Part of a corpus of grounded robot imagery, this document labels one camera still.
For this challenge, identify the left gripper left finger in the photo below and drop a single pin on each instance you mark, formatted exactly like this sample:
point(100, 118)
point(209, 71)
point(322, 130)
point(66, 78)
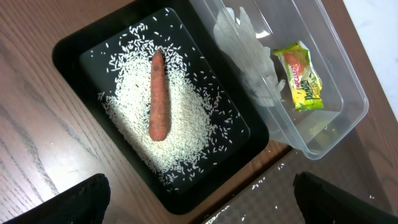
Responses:
point(84, 203)

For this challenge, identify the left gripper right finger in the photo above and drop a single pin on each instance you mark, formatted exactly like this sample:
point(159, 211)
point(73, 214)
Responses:
point(322, 202)

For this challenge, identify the orange carrot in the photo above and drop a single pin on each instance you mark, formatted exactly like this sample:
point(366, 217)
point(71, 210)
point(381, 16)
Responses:
point(159, 121)

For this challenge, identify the yellow snack wrapper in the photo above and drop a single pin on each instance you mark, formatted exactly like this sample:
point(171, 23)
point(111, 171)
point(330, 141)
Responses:
point(304, 82)

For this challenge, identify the white rice pile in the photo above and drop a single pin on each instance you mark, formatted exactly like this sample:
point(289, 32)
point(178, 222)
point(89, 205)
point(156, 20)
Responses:
point(199, 127)

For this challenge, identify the white tissue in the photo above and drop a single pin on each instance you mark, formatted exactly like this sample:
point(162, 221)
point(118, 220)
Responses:
point(236, 37)

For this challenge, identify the dark brown serving tray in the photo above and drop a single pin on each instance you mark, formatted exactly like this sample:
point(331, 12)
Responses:
point(270, 198)

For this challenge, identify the black rectangular tray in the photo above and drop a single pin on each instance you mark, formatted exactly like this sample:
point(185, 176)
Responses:
point(85, 75)

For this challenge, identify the clear plastic bin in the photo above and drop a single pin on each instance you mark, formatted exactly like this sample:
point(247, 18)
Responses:
point(279, 24)

